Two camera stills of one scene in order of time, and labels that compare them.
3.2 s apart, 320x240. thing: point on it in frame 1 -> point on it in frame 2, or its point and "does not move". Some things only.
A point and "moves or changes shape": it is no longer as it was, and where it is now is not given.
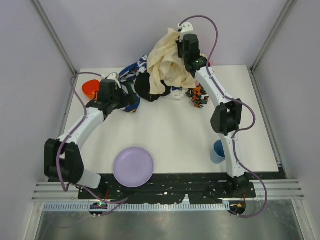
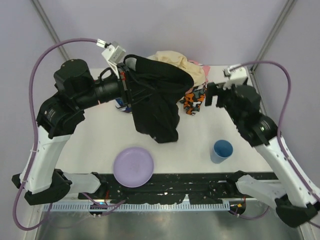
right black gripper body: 180,50 -> 220,95
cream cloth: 166,65 moves or changes shape
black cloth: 142,87 moves or changes shape
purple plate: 133,166 does not move
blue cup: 217,154 does not move
